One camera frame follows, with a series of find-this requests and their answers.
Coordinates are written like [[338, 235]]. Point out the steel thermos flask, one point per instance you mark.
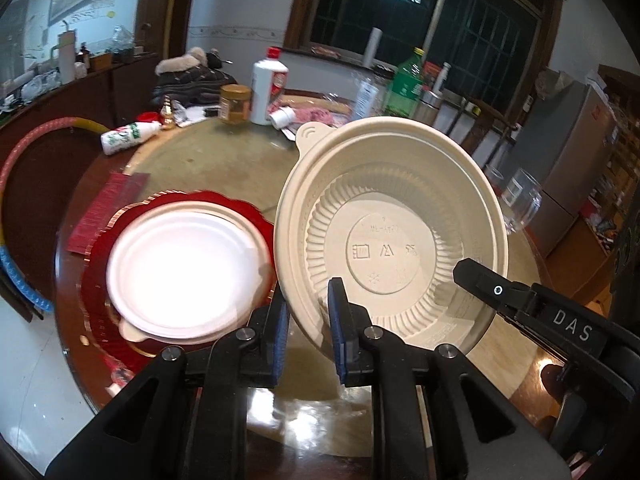
[[430, 107]]

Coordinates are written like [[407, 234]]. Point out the white plastic bottle green label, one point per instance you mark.
[[127, 137]]

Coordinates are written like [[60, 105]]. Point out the white paper plate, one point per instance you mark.
[[185, 270]]

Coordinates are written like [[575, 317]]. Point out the white paper roll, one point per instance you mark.
[[372, 47]]

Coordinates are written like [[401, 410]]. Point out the wooden chair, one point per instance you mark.
[[492, 130]]

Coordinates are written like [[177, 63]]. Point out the dark wooden window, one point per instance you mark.
[[350, 10]]

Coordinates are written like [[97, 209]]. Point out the small white cup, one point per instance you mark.
[[281, 117]]

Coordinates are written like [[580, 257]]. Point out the pink meat in bag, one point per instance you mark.
[[315, 114]]

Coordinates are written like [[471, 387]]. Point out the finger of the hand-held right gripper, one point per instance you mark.
[[495, 292]]

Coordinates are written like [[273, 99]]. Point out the multicolour hula hoop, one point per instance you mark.
[[45, 127]]

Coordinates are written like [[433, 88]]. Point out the grey refrigerator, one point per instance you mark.
[[565, 150]]

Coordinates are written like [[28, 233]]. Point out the clear plastic bag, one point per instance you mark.
[[40, 85]]

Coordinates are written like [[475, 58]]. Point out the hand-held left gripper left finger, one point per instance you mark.
[[279, 345]]

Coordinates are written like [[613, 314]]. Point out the clear bottle black cap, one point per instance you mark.
[[367, 97]]

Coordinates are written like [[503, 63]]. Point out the cluttered storage shelf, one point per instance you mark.
[[620, 160]]

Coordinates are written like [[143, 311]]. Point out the white tumbler with straw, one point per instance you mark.
[[65, 60]]

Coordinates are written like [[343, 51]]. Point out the white spray bottle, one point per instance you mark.
[[442, 77]]

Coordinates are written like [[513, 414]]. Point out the small gold bottle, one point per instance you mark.
[[168, 115]]

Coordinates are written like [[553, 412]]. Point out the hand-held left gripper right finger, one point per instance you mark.
[[340, 335]]

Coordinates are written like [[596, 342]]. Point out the red round lid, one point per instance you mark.
[[147, 117]]

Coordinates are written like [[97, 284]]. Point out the white paper sheet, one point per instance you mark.
[[195, 116]]

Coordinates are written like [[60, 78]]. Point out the brown spread jar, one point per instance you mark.
[[235, 105]]

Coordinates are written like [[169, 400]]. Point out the wooden sideboard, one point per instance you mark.
[[125, 80]]

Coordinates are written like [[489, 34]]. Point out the red striped packet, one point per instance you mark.
[[110, 210]]

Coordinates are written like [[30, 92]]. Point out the clear drinking glass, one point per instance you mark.
[[522, 200], [494, 180]]

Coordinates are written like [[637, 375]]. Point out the white liquor bottle red cap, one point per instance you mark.
[[267, 85]]

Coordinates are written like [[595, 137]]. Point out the wooden door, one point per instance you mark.
[[155, 5]]

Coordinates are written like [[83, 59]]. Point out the dark quilted jacket fur collar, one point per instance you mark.
[[195, 85]]

